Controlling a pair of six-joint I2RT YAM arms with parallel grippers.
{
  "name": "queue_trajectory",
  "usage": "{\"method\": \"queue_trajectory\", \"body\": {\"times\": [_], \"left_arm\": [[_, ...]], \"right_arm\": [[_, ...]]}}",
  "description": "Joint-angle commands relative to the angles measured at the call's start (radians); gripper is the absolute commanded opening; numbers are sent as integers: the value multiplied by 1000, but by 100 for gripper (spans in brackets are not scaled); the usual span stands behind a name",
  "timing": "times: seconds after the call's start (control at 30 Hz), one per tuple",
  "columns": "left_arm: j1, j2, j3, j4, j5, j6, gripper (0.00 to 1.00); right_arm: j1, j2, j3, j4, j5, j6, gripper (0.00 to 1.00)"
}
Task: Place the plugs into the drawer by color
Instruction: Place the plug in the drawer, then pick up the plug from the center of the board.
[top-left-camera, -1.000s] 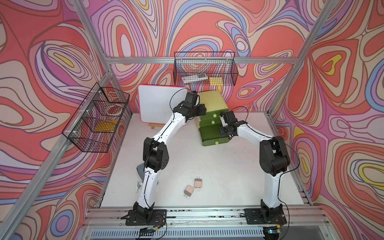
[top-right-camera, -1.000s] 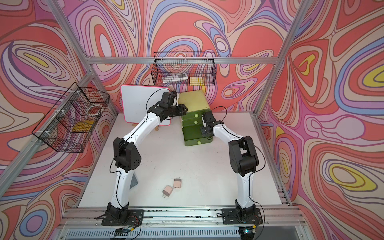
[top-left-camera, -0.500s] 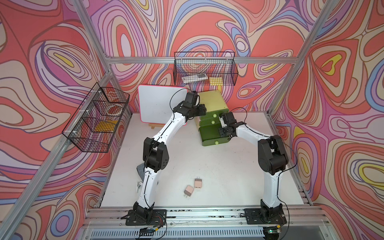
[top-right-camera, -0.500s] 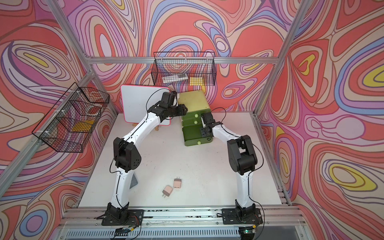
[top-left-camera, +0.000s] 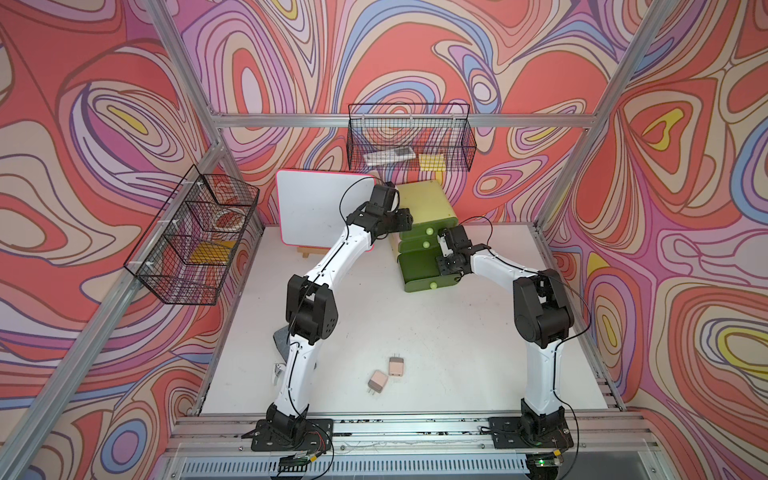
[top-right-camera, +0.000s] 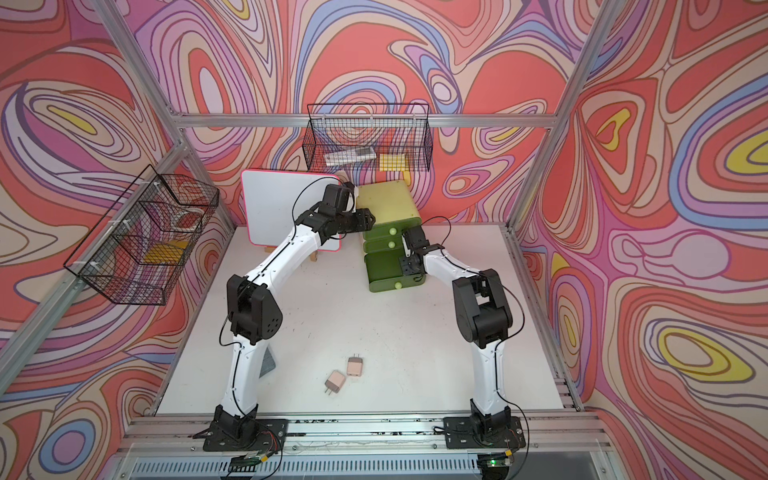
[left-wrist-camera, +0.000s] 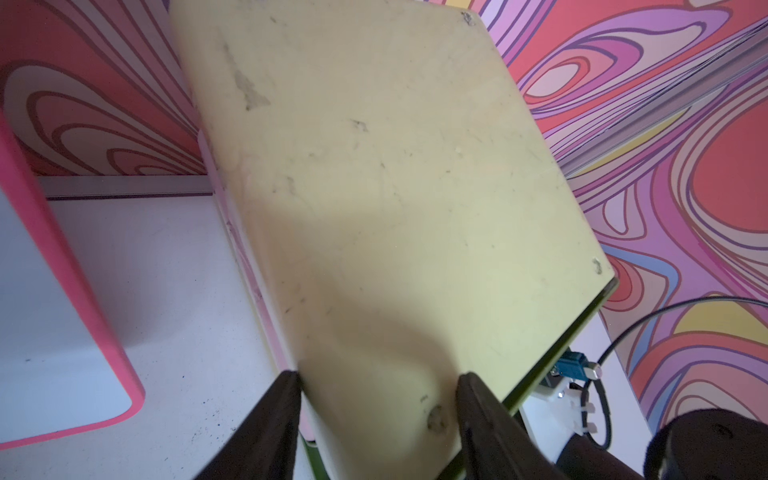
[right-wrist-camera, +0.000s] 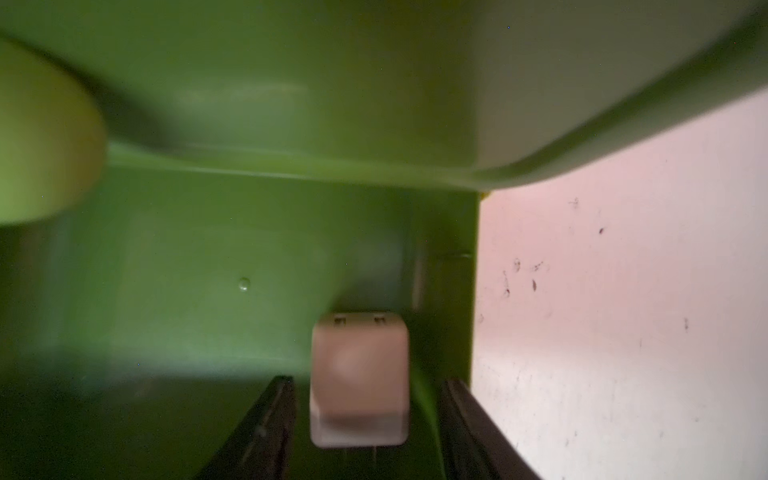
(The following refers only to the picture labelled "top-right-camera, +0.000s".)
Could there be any tape roll in left basket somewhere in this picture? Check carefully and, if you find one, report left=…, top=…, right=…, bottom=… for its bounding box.
left=167, top=208, right=201, bottom=233

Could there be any yellow item in left basket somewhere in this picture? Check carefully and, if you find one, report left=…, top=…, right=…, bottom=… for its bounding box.
left=142, top=240, right=189, bottom=266

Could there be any pink framed whiteboard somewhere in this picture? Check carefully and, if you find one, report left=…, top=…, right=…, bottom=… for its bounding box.
left=241, top=170, right=339, bottom=247

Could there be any pink plug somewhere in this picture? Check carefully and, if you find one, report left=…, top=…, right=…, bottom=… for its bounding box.
left=324, top=370, right=347, bottom=394
left=347, top=356, right=364, bottom=377

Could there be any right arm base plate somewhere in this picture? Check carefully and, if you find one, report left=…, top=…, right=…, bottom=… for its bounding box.
left=442, top=416, right=527, bottom=452

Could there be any left black wire basket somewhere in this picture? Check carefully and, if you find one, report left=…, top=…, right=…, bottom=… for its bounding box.
left=63, top=166, right=220, bottom=306

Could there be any back black wire basket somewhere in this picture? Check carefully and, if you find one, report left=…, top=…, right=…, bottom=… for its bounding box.
left=302, top=101, right=434, bottom=173

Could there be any grey felt eraser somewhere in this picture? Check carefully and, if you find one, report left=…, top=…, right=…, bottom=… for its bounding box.
left=259, top=347, right=276, bottom=378

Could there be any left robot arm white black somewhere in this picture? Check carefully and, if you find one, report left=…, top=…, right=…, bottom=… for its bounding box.
left=214, top=180, right=375, bottom=425

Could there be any grey remote in back basket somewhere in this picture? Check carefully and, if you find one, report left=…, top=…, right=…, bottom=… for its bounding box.
left=323, top=147, right=377, bottom=167

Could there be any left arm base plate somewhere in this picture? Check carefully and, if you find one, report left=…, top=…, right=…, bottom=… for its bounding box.
left=199, top=418, right=289, bottom=453

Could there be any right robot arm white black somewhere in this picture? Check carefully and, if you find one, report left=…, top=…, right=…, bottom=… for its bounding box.
left=400, top=226, right=513, bottom=438

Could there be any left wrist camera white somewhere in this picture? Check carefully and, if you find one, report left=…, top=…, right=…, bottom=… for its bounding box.
left=343, top=182, right=359, bottom=212

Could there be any black wire basket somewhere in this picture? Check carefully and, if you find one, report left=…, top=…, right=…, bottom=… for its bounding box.
left=63, top=166, right=220, bottom=306
left=302, top=101, right=434, bottom=173

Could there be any yellow sponge in back basket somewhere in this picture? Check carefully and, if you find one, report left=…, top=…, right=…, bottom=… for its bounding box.
left=378, top=154, right=409, bottom=172

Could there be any yellow green drawer cabinet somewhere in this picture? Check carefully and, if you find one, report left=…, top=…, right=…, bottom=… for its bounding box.
left=356, top=179, right=423, bottom=253

